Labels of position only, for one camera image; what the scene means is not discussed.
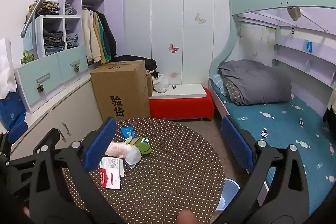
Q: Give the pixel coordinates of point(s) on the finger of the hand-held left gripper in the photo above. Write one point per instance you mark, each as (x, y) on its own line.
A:
(17, 132)

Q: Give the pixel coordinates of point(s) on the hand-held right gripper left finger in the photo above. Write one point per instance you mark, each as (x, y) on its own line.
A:
(99, 145)

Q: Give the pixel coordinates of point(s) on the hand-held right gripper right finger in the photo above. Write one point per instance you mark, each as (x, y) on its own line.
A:
(237, 142)

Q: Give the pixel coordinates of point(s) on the green plush toy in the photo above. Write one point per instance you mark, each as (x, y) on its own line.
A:
(143, 148)

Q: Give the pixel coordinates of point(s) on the pale blue plastic bin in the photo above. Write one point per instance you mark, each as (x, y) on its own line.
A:
(231, 191)

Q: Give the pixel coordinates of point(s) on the person's right hand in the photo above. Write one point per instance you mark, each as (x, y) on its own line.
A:
(187, 217)

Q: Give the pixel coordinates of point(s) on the blue bag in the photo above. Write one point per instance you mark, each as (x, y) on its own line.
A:
(11, 111)

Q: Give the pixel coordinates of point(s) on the pink white plastic bag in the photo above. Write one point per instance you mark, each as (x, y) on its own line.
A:
(120, 151)

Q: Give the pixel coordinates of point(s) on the red and white box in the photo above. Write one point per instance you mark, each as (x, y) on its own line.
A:
(113, 163)

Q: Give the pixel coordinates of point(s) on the blue snack packet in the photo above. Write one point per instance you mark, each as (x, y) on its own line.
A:
(127, 132)

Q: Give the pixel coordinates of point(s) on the beige floor cabinet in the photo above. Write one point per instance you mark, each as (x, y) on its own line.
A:
(78, 106)

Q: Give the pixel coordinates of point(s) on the pine cone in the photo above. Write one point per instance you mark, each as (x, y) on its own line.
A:
(76, 68)
(40, 88)

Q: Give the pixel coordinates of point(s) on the plaid pillow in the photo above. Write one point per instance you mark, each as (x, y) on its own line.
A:
(232, 91)

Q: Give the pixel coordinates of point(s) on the teal printed bedsheet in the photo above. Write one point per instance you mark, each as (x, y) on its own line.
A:
(288, 121)

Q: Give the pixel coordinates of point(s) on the grey duvet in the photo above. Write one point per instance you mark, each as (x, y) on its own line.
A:
(254, 85)

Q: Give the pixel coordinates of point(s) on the large cardboard box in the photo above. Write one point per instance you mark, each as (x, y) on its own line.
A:
(120, 87)

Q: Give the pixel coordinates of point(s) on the red bench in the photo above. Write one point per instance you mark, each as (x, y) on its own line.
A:
(181, 107)

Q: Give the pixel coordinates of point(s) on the light blue drawer cabinet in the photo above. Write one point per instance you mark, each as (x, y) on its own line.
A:
(52, 69)

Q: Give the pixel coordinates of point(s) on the white board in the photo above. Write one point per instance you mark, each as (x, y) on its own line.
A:
(183, 91)

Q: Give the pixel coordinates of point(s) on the green plant ornament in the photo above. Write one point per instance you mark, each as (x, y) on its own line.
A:
(27, 58)

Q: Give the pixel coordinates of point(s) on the black bag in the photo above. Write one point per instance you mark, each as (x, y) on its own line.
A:
(147, 64)

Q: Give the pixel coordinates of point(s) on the folded dark clothes pile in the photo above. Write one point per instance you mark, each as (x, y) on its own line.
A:
(53, 41)

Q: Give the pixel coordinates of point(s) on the green shirt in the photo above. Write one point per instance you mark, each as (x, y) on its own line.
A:
(103, 41)

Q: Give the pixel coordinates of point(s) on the cream jacket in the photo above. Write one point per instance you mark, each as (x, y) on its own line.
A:
(90, 37)

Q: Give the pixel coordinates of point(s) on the pink butterfly sticker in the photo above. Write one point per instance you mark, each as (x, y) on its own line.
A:
(173, 48)

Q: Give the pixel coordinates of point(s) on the blue card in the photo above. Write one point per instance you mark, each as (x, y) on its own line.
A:
(309, 46)

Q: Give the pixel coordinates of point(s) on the mixed clothes pile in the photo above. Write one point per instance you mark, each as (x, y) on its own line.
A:
(44, 7)

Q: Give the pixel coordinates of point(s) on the beige butterfly sticker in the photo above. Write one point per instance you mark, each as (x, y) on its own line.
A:
(200, 18)

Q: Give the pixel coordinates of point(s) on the folded grey clothes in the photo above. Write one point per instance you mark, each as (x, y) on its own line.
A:
(71, 9)

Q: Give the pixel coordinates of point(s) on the grey hanging object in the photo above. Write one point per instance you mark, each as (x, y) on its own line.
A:
(294, 13)

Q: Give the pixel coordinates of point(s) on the white wardrobe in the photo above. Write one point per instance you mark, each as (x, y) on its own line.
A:
(162, 16)

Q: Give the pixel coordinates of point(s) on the light blue bunk bed frame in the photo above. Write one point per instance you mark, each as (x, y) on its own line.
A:
(262, 1)

